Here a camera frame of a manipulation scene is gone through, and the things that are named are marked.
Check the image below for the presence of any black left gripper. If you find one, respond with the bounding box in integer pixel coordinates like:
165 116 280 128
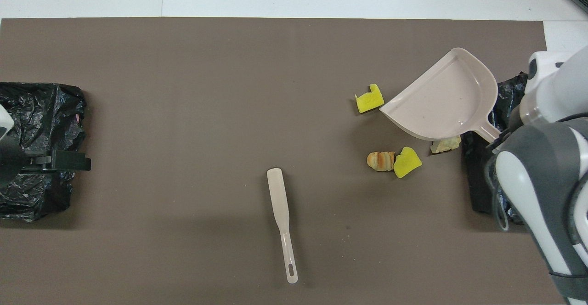
0 137 91 188

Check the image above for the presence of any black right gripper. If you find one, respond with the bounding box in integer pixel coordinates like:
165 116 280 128
488 105 526 152

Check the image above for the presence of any pale cream foam chunk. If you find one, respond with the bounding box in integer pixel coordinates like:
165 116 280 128
430 135 462 154

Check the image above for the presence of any beige plastic dustpan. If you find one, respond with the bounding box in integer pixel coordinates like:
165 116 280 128
379 47 502 143

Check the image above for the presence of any yellow sponge wedge piece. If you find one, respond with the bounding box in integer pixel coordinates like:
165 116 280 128
393 147 423 179

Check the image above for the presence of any orange striped toy croissant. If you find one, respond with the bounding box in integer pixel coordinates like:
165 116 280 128
367 151 396 172

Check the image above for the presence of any beige brush with black bristles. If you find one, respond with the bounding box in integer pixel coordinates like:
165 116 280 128
266 168 299 284

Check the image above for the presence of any black bag lined bin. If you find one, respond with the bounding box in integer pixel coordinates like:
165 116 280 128
0 82 87 223
461 72 529 225

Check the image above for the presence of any brown table mat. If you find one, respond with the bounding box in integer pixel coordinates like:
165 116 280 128
0 17 576 305

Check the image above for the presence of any notched yellow sponge piece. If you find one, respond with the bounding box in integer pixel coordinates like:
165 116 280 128
355 83 385 114

